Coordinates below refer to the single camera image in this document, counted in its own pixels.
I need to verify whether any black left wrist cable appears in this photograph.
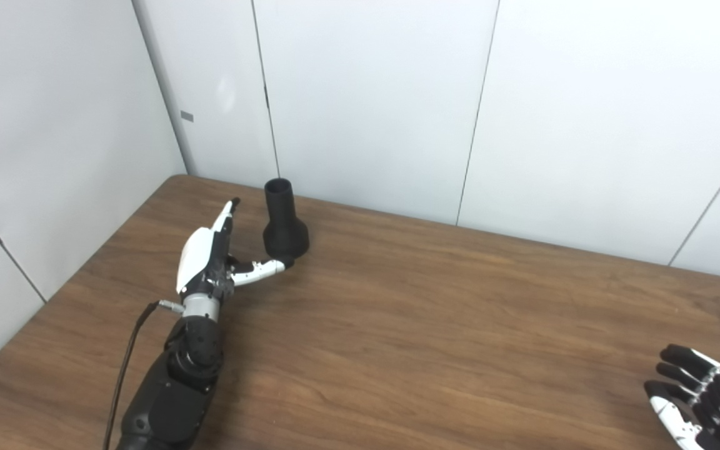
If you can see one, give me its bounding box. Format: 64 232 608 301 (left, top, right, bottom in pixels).
102 300 184 450

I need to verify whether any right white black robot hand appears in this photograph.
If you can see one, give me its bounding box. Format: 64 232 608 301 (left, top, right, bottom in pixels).
644 344 720 450

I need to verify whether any black flared nozzle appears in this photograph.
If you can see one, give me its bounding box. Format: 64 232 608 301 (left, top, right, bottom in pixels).
262 178 310 261

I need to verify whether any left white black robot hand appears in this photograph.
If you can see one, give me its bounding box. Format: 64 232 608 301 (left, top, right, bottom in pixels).
176 198 295 299

